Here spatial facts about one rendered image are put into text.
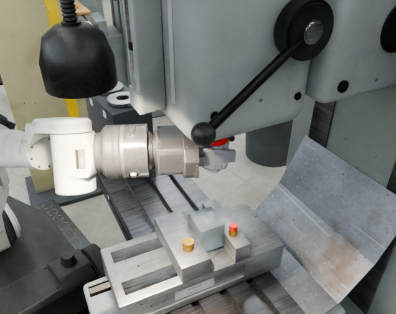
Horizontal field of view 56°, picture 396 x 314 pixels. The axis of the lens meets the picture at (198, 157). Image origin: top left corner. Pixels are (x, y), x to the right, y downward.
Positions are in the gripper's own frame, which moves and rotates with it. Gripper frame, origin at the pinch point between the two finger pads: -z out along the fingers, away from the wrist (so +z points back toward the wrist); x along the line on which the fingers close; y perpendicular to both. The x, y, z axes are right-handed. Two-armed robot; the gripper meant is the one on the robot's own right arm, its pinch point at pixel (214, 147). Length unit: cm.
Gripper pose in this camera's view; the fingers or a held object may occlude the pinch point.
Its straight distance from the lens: 62.4
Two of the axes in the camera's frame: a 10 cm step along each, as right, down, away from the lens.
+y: -0.1, 8.3, 5.5
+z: -9.9, 0.5, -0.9
